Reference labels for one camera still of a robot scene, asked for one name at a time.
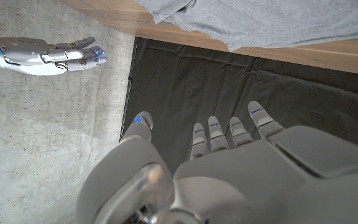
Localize black backdrop stand pole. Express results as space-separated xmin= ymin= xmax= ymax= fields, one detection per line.
xmin=120 ymin=37 xmax=139 ymax=141

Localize grey shorts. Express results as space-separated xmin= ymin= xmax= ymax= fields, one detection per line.
xmin=134 ymin=0 xmax=358 ymax=52

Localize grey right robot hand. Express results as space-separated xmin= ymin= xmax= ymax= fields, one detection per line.
xmin=0 ymin=36 xmax=108 ymax=77

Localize black backdrop curtain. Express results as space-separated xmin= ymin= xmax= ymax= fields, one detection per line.
xmin=119 ymin=37 xmax=358 ymax=175

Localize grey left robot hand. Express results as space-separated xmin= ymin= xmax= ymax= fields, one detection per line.
xmin=76 ymin=100 xmax=358 ymax=224

